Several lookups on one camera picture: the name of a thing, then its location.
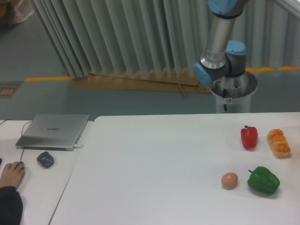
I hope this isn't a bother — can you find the bare person hand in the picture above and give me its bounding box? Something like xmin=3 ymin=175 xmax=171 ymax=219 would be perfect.
xmin=0 ymin=161 xmax=25 ymax=189

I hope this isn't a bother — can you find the black computer mouse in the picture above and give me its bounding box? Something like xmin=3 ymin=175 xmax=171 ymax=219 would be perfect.
xmin=15 ymin=162 xmax=24 ymax=173

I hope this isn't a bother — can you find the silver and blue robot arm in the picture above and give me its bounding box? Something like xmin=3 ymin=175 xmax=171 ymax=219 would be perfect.
xmin=194 ymin=0 xmax=300 ymax=84

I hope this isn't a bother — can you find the black sleeved forearm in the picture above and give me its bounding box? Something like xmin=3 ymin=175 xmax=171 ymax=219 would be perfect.
xmin=0 ymin=186 xmax=23 ymax=225

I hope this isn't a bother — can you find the red bell pepper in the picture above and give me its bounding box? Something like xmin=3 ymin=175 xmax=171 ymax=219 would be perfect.
xmin=240 ymin=125 xmax=258 ymax=150

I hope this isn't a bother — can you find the green bell pepper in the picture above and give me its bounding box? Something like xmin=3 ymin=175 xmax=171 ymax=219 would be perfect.
xmin=247 ymin=166 xmax=280 ymax=195

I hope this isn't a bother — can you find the black small controller device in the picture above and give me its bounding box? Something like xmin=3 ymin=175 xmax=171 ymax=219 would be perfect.
xmin=37 ymin=151 xmax=55 ymax=169

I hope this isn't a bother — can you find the silver closed laptop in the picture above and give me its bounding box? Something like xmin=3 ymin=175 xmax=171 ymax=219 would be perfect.
xmin=15 ymin=114 xmax=90 ymax=150

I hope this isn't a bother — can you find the pale green folding curtain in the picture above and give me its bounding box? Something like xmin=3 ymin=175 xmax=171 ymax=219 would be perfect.
xmin=31 ymin=0 xmax=300 ymax=78

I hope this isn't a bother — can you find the brown cardboard sheet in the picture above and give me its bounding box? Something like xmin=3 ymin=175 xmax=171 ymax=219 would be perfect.
xmin=68 ymin=75 xmax=211 ymax=98

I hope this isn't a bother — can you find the brown egg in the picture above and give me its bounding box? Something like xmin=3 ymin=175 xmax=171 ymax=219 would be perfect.
xmin=221 ymin=172 xmax=238 ymax=188

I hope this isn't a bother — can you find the orange bread loaf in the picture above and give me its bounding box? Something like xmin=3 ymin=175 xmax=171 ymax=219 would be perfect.
xmin=267 ymin=129 xmax=291 ymax=158

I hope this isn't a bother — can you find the black mouse cable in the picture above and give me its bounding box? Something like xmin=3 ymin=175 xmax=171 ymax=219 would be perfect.
xmin=0 ymin=119 xmax=32 ymax=163

